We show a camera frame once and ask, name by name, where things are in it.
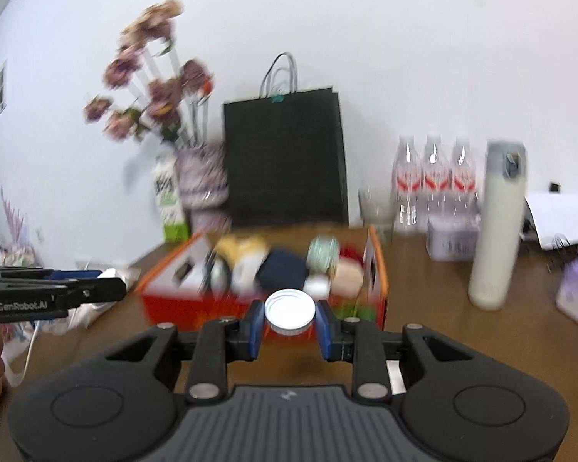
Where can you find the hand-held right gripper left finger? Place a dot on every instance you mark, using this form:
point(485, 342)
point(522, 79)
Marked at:
point(256, 327)

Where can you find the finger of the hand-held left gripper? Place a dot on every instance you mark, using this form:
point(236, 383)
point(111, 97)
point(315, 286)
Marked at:
point(101, 291)
point(72, 275)

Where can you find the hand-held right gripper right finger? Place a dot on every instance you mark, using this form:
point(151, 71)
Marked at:
point(325, 332)

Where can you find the white round lid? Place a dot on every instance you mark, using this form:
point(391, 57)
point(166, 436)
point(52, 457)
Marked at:
point(289, 310)

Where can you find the white tissue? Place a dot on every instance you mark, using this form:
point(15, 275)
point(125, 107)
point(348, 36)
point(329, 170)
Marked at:
point(317, 285)

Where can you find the cream cloth pouch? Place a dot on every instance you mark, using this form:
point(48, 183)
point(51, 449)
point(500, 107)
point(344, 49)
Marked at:
point(347, 276)

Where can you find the navy zip pouch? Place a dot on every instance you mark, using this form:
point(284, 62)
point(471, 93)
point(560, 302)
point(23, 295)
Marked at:
point(284, 269)

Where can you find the yellow white plush toy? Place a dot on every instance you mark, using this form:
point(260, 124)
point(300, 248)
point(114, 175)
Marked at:
point(243, 255)

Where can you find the orange cardboard box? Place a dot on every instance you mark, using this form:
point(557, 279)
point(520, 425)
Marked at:
point(173, 305)

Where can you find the pale green round object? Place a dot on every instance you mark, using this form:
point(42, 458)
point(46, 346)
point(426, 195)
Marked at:
point(323, 252)

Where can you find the red artificial rose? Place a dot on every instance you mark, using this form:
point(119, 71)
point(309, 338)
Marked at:
point(351, 252)

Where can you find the wooden desktop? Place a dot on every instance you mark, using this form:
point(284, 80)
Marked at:
point(438, 308)

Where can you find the white power bank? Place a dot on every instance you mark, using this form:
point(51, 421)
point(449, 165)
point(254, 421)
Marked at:
point(89, 318)

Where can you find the pink patterned object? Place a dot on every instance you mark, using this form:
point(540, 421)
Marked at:
point(17, 245)

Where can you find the green white milk carton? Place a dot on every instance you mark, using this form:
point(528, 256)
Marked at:
point(169, 202)

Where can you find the clear drinking glass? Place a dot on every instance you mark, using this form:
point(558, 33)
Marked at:
point(376, 211)

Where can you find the mottled purple ceramic vase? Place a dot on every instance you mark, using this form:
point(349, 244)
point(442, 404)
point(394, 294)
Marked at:
point(202, 178)

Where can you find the grey translucent storage box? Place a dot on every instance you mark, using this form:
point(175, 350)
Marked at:
point(452, 238)

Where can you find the black paper bag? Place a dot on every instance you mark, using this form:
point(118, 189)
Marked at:
point(284, 163)

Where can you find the clear water bottle red label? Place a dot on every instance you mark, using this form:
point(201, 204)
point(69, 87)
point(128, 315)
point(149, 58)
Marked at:
point(464, 178)
point(408, 183)
point(436, 178)

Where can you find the white thermos bottle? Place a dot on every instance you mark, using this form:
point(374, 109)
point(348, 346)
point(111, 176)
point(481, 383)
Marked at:
point(496, 231)

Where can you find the dried pink flower bouquet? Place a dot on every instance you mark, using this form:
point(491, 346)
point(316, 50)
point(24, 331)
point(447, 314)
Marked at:
point(159, 91)

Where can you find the white paper sheet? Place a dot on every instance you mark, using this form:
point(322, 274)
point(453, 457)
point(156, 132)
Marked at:
point(563, 216)

